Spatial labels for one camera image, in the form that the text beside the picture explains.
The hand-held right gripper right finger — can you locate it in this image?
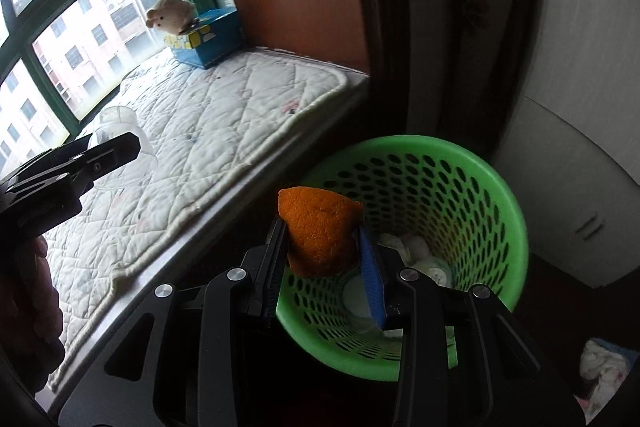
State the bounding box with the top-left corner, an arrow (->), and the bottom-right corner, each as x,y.
357,227 -> 586,427

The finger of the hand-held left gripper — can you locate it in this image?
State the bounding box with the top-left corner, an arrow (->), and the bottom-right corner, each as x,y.
64,132 -> 142,196

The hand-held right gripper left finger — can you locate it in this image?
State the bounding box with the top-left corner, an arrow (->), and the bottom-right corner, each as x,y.
59,219 -> 291,427

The white printed plastic bag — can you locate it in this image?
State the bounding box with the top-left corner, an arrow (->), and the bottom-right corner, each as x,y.
377,232 -> 454,289

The orange peel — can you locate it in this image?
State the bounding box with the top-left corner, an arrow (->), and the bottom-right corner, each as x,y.
277,187 -> 365,279

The green perforated plastic basket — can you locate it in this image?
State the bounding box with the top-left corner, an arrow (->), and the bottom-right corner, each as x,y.
272,135 -> 530,382

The person's left hand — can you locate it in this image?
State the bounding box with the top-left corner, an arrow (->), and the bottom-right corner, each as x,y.
0,234 -> 67,396

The round white paper cup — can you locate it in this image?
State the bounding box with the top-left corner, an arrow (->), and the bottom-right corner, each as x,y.
342,274 -> 386,325

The clear plastic cup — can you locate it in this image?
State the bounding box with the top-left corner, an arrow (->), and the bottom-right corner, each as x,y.
92,105 -> 159,190

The beige apartment building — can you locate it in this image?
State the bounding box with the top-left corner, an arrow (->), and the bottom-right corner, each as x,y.
0,0 -> 182,158

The white quilted mat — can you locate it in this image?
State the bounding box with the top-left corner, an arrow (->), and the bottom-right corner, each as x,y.
42,49 -> 372,392

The blue cardboard box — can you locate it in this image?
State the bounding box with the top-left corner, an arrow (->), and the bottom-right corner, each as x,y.
164,7 -> 245,70

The beige stuffed toy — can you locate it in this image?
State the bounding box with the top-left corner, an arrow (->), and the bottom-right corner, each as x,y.
145,0 -> 197,36

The white floral cloth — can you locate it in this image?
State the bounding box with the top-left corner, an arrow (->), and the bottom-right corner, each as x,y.
579,338 -> 632,424

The dark carved wooden pillar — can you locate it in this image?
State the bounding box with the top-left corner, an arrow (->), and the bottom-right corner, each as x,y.
345,0 -> 549,152

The white cabinet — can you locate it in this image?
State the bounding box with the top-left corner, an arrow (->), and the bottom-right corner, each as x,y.
492,0 -> 640,291

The metal cabinet handle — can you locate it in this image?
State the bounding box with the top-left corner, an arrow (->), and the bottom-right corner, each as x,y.
581,214 -> 607,239

